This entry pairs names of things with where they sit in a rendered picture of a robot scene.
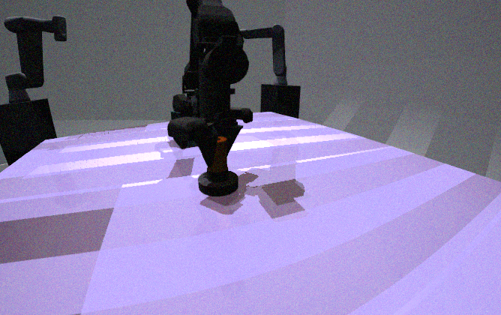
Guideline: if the orange cylinder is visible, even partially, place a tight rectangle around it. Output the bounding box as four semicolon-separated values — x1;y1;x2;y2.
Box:
208;136;227;172

